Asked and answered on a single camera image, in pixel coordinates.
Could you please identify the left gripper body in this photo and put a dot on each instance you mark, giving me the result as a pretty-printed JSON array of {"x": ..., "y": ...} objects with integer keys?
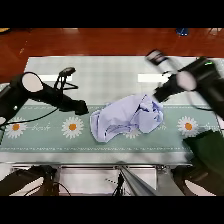
[{"x": 75, "y": 106}]

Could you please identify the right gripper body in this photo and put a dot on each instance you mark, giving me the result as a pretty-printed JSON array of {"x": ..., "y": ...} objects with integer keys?
[{"x": 165, "y": 89}]

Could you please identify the light blue shirt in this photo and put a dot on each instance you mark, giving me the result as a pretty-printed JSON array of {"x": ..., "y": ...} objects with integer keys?
[{"x": 123, "y": 116}]

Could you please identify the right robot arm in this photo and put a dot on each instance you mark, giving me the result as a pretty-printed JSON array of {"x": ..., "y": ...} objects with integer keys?
[{"x": 203, "y": 78}]

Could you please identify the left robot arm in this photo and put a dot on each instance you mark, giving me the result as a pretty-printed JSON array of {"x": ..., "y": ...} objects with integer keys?
[{"x": 20, "y": 95}]

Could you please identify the dark green garment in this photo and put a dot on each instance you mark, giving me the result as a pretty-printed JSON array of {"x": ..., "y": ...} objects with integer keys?
[{"x": 208, "y": 150}]

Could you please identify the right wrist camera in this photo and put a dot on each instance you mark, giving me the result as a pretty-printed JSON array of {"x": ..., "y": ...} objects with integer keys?
[{"x": 156, "y": 57}]

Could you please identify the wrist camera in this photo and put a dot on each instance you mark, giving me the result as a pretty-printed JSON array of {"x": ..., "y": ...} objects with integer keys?
[
  {"x": 66, "y": 71},
  {"x": 156, "y": 57}
]

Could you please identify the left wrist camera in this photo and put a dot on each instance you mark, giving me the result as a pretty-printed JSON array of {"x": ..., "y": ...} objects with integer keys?
[{"x": 66, "y": 71}]

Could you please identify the silver frame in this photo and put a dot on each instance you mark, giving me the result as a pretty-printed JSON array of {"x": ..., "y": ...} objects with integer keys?
[{"x": 140, "y": 181}]

